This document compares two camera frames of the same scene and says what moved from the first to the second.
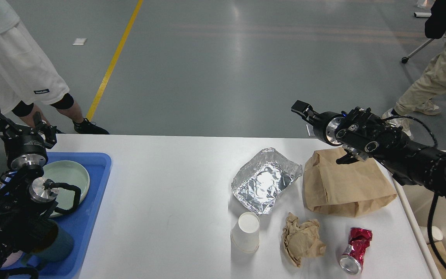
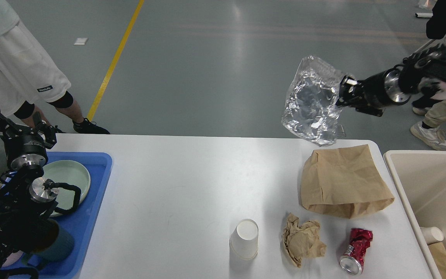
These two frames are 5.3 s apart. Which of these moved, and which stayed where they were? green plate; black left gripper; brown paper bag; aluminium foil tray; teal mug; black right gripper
Moved: aluminium foil tray; black right gripper
Stayed: teal mug; black left gripper; brown paper bag; green plate
